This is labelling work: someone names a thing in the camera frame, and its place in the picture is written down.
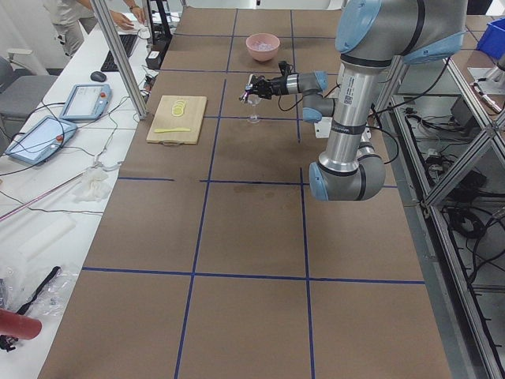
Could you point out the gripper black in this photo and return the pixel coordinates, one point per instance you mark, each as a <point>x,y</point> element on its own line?
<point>278,84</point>

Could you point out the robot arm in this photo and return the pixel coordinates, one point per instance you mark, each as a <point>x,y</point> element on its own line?
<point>369,35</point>

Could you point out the clear wine glass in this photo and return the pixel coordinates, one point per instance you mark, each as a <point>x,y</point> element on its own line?
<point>253,101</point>

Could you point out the pile of clear ice cubes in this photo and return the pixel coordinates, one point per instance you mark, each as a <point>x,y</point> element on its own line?
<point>262,42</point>

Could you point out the pink bowl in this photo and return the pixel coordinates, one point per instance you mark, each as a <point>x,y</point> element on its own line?
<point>263,56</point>

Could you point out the bamboo cutting board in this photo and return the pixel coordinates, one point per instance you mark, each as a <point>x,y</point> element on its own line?
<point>192,118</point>

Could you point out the yellow plastic knife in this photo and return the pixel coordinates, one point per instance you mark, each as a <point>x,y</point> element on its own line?
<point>172,130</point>

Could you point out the grey computer mouse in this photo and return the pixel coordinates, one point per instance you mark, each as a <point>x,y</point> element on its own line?
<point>98,76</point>

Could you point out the grey teach pendant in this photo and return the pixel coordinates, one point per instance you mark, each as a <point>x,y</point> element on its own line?
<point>86,102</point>

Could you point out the white crumpled cloth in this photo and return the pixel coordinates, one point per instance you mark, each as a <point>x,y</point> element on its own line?
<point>92,186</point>

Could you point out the person in beige clothes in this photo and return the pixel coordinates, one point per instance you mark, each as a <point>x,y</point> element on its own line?
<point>67,17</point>

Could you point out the blue-grey teach pendant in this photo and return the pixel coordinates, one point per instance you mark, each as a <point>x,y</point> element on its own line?
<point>43,140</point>

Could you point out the blue plastic bin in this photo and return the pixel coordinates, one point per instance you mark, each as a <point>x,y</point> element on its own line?
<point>492,42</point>

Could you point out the grey office chair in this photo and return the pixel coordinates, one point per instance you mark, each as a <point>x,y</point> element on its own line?
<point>21,88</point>

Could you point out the clear plastic bag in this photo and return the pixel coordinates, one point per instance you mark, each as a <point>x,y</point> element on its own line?
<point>39,294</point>

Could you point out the red cylinder bottle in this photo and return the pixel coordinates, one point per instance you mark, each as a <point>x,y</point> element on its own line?
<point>19,326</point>

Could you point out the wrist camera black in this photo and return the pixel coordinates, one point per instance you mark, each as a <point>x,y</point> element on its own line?
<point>285,68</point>

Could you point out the aluminium frame post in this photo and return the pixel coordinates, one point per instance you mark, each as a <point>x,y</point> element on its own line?
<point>106,23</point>

